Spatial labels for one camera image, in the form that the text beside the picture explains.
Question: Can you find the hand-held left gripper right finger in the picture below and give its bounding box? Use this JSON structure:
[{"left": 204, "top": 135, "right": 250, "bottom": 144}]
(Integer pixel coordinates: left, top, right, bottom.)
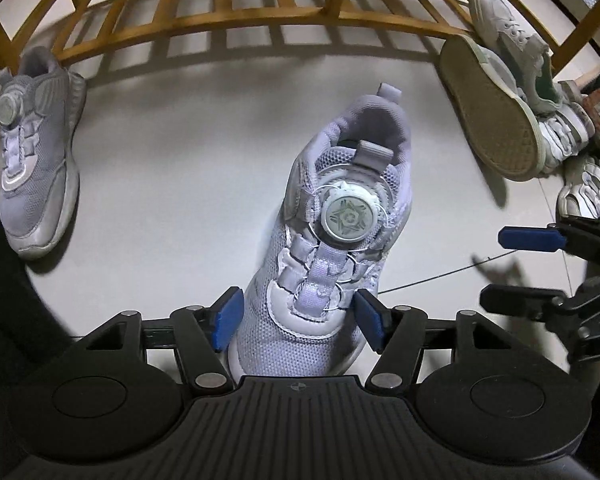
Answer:
[{"left": 353, "top": 288, "right": 515, "bottom": 396}]

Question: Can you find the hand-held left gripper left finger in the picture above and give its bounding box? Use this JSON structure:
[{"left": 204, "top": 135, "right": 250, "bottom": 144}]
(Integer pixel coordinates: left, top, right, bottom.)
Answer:
[{"left": 84, "top": 286, "right": 246, "bottom": 396}]

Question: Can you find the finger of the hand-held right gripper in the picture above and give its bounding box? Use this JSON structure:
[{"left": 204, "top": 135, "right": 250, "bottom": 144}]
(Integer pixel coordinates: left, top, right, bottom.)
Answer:
[
  {"left": 497, "top": 215, "right": 600, "bottom": 262},
  {"left": 479, "top": 282, "right": 579, "bottom": 324}
]

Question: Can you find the small white double-strap sneaker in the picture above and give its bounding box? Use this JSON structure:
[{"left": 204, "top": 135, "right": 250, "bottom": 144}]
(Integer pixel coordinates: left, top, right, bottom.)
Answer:
[
  {"left": 536, "top": 80, "right": 598, "bottom": 177},
  {"left": 555, "top": 154, "right": 600, "bottom": 221}
]

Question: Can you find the white green-lined sneaker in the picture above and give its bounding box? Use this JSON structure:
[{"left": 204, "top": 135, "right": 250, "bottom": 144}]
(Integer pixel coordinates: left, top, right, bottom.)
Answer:
[
  {"left": 469, "top": 0, "right": 566, "bottom": 117},
  {"left": 439, "top": 34, "right": 547, "bottom": 182}
]

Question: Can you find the purple dial sneaker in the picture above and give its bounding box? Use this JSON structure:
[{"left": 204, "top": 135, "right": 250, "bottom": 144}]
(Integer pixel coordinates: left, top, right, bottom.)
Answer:
[
  {"left": 0, "top": 45, "right": 87, "bottom": 262},
  {"left": 226, "top": 84, "right": 414, "bottom": 380}
]

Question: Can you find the bamboo shoe rack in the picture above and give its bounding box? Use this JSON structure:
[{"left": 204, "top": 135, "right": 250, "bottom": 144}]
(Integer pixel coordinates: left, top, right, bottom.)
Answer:
[{"left": 0, "top": 0, "right": 600, "bottom": 77}]

